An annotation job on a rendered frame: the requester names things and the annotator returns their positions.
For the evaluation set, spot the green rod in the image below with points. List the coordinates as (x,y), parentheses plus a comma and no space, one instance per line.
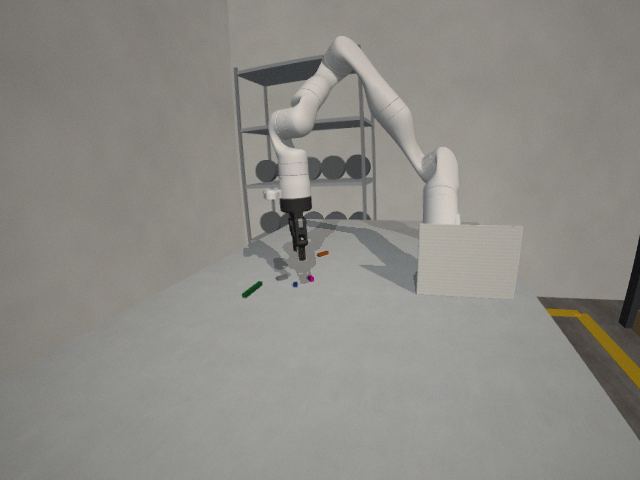
(252,289)

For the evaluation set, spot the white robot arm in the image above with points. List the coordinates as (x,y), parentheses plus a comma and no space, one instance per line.
(440,204)

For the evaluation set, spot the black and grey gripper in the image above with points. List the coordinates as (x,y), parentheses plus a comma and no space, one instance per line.
(298,229)

